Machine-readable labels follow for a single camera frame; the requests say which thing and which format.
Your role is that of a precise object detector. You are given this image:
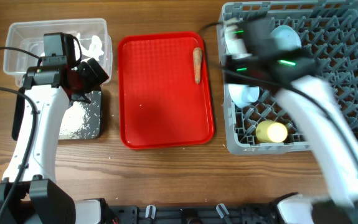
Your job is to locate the white tissue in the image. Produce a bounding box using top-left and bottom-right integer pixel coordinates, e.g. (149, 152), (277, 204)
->
(68, 30), (107, 63)

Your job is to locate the small light blue bowl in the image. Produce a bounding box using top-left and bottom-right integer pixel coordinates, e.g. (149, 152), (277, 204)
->
(228, 84), (260, 108)

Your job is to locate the light green bowl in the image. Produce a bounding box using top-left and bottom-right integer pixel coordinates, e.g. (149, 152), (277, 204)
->
(224, 18), (251, 59)

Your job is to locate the large light blue plate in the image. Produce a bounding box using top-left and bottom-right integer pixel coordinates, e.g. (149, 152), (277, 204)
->
(270, 26), (302, 51)

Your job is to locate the cooked white rice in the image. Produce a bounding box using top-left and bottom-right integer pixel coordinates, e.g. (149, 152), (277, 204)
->
(59, 101), (101, 140)

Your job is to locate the yellow plastic cup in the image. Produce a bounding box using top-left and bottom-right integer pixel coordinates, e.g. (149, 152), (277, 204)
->
(256, 120), (288, 143)

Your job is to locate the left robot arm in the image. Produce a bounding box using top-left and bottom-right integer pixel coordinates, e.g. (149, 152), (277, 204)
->
(0, 32), (118, 223)

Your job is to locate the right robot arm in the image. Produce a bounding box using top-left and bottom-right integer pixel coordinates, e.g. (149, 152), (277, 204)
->
(223, 16), (358, 223)

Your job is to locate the grey dishwasher rack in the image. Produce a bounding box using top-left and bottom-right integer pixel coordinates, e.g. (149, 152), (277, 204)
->
(219, 1), (358, 155)

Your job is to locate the black plastic tray bin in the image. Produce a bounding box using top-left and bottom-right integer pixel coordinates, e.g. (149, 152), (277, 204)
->
(24, 85), (101, 143)

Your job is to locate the orange carrot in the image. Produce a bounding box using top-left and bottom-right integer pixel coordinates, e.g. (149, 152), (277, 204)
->
(192, 47), (203, 84)

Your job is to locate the clear plastic bin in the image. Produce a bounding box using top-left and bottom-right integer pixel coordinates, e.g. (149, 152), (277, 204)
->
(6, 18), (113, 76)

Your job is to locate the red serving tray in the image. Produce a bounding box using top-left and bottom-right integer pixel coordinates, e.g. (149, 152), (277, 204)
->
(118, 31), (214, 150)

